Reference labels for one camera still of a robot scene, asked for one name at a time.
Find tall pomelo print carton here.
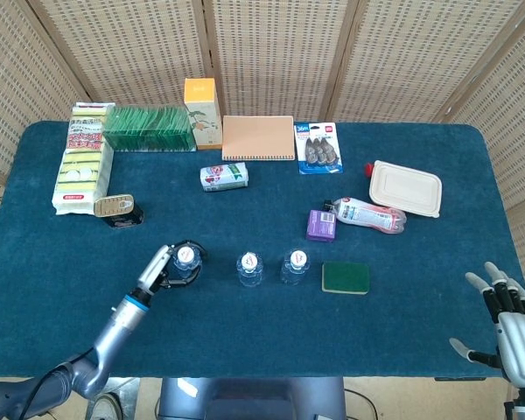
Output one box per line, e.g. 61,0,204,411
183,77,223,151

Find packaged yellow sponge multipack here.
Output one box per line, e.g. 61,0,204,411
51,102,116,216

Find green yellow scouring sponge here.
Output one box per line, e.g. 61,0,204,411
321,262,371,296

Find blue correction tape pack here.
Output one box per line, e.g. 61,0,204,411
293,122,345,175

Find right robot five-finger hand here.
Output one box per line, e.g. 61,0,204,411
449,261,525,387

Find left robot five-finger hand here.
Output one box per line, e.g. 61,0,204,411
135,239,207,297

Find green white drink can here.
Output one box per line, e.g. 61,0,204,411
199,162,250,193

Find beige lidded food container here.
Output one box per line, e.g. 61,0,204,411
368,159,444,219

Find blue table cloth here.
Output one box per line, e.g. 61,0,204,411
0,121,522,380

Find orange spiral notebook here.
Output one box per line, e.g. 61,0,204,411
220,115,296,162

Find plastic bottle white red label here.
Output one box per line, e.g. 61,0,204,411
323,196,408,235

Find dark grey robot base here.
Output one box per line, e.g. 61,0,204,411
157,376,347,420

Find small purple carton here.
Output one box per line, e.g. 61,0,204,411
306,209,339,242

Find grey caster wheel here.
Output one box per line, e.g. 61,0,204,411
89,392,123,420

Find black luncheon meat tin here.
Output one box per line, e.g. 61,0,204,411
94,194,144,230

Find woven wooden folding screen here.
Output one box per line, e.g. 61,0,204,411
0,0,525,285

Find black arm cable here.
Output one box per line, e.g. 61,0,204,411
21,347,95,420

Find clear box green packets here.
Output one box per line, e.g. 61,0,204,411
101,105,197,153

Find clear water bottle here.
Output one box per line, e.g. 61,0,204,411
281,248,311,286
171,244,202,281
235,251,265,289

